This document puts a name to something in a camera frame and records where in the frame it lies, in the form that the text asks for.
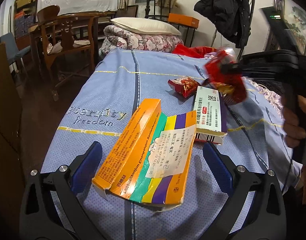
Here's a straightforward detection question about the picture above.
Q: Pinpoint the black metal side table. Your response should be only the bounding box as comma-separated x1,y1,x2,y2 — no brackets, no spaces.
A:
171,23,197,47

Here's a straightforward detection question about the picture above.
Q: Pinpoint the black jacket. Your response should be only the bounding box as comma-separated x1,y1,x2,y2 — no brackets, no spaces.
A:
194,0,250,49

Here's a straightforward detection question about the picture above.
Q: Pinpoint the red patterned blanket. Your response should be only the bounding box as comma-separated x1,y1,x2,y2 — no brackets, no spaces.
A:
172,44,217,59

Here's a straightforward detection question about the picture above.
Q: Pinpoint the blue bed sheet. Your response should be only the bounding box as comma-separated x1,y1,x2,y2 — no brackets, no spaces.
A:
41,48,302,239

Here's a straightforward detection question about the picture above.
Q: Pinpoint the framed landscape painting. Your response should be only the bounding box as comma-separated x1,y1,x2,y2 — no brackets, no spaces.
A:
264,0,306,55

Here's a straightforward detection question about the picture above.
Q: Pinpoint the wooden chair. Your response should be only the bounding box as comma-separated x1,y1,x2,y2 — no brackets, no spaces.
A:
36,5,107,101

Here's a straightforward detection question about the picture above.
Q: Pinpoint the purple floral quilt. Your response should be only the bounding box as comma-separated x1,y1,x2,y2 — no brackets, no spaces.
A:
243,77,283,116

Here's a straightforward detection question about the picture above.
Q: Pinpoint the blue chair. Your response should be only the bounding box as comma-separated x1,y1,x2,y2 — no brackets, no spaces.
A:
0,33,31,74

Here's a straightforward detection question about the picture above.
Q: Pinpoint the small red foil wrapper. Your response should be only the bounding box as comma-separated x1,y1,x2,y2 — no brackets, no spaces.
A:
167,76,200,98

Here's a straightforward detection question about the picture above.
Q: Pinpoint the pink floral folded quilt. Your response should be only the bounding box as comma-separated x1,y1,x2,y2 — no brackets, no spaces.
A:
99,25,183,56

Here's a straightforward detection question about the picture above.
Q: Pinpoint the cream pillow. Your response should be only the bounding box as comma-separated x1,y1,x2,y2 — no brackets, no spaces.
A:
111,17,182,36

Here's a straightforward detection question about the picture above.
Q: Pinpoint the orange medicine box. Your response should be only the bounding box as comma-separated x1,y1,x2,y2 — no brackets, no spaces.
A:
92,99,196,209

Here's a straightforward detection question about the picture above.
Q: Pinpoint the red snack bag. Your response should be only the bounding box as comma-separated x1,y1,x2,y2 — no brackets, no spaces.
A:
205,47,247,105

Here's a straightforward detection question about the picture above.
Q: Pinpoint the white purple medicine box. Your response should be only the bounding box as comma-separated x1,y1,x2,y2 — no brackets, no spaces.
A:
193,86,227,145

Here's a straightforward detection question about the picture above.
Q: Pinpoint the right hand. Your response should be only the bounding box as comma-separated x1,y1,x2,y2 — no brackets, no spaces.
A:
281,95,306,148

